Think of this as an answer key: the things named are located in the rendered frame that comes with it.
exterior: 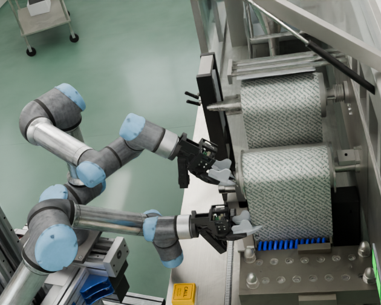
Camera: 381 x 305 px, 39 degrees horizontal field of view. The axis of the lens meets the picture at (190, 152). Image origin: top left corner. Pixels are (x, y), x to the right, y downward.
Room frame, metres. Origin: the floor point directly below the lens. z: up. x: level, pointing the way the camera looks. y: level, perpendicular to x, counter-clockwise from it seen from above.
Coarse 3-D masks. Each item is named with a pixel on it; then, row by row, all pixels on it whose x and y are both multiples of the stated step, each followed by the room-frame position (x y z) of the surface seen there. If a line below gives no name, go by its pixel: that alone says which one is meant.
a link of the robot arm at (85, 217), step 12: (36, 204) 1.23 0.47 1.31; (48, 204) 1.21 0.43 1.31; (60, 204) 1.23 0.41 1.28; (72, 204) 1.26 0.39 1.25; (72, 216) 1.22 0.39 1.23; (84, 216) 1.24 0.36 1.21; (96, 216) 1.25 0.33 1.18; (108, 216) 1.27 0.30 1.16; (120, 216) 1.28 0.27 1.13; (132, 216) 1.30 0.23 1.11; (144, 216) 1.31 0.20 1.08; (156, 216) 1.33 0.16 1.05; (84, 228) 1.24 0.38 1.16; (96, 228) 1.24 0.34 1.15; (108, 228) 1.25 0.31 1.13; (120, 228) 1.26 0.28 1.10; (132, 228) 1.27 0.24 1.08
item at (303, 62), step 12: (252, 60) 1.48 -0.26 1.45; (264, 60) 1.47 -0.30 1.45; (276, 60) 1.46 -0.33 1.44; (288, 60) 1.42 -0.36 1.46; (300, 60) 1.41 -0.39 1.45; (312, 60) 1.40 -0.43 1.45; (228, 72) 1.44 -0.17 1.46; (240, 72) 1.43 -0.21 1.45; (252, 72) 1.41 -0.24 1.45; (264, 72) 1.40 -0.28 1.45; (276, 72) 1.40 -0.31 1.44; (288, 72) 1.39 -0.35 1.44
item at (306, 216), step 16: (256, 208) 1.13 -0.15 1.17; (272, 208) 1.12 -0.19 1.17; (288, 208) 1.10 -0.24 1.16; (304, 208) 1.09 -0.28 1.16; (320, 208) 1.08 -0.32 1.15; (256, 224) 1.13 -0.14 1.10; (272, 224) 1.12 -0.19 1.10; (288, 224) 1.10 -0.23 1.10; (304, 224) 1.09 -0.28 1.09; (320, 224) 1.08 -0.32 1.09; (256, 240) 1.13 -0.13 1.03; (272, 240) 1.12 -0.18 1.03; (288, 240) 1.11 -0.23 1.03
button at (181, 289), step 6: (174, 288) 1.12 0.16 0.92; (180, 288) 1.11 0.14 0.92; (186, 288) 1.11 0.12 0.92; (192, 288) 1.10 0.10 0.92; (174, 294) 1.10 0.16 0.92; (180, 294) 1.09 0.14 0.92; (186, 294) 1.08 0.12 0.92; (192, 294) 1.08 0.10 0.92; (174, 300) 1.07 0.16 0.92; (180, 300) 1.07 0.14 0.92; (186, 300) 1.06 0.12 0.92; (192, 300) 1.06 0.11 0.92
